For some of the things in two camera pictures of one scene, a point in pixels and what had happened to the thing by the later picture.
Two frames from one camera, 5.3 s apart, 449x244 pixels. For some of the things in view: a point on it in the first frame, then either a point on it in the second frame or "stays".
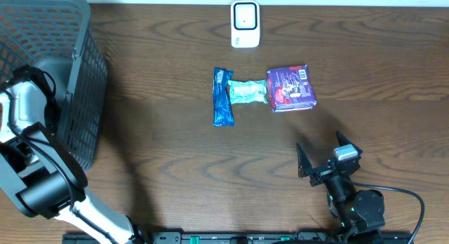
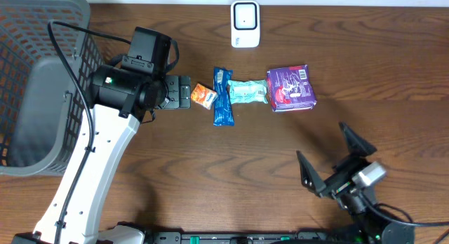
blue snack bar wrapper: (222, 108) stays
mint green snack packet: (248, 91) stays
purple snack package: (290, 88) stays
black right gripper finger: (343, 141) → (356, 145)
